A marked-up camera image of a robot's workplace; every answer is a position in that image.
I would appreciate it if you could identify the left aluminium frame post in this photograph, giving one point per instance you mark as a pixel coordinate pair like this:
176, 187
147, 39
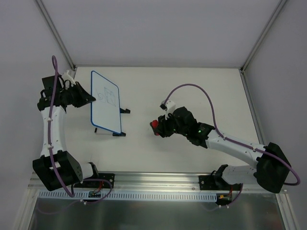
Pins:
50, 24

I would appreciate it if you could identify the right aluminium frame post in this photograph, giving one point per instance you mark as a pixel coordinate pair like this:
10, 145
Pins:
268, 25

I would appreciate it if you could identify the white slotted cable duct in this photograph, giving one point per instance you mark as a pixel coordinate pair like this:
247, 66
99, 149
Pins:
148, 196

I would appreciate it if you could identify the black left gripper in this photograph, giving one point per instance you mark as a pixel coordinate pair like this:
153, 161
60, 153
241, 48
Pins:
78, 95

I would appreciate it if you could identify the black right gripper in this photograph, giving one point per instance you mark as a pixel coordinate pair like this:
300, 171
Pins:
163, 127

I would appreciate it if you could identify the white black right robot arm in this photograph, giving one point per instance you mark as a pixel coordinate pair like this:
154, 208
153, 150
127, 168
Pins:
266, 166

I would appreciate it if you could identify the blue framed whiteboard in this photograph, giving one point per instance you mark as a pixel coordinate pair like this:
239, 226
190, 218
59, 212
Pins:
105, 111

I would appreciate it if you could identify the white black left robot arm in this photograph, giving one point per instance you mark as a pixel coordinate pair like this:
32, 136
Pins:
56, 167

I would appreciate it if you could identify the red black whiteboard eraser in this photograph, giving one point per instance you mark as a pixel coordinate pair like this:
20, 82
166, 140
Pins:
154, 125

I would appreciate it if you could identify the black whiteboard foot clip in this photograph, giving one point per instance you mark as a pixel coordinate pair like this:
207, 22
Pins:
124, 111
121, 134

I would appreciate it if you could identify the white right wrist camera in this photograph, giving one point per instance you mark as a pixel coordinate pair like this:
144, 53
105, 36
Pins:
168, 106

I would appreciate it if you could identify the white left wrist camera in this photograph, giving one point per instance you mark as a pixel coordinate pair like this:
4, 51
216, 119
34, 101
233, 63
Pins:
69, 75

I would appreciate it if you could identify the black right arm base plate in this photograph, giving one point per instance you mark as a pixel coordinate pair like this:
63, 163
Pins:
213, 182

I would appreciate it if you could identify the aluminium mounting rail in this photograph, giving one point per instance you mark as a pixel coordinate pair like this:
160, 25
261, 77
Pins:
157, 181

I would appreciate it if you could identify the aluminium frame post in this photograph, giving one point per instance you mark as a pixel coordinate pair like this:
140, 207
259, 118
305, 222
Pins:
268, 25
50, 24

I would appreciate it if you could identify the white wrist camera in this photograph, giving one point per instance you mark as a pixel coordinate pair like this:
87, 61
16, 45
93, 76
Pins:
69, 75
168, 106

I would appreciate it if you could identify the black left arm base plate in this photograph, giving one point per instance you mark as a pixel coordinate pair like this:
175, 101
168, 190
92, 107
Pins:
104, 180

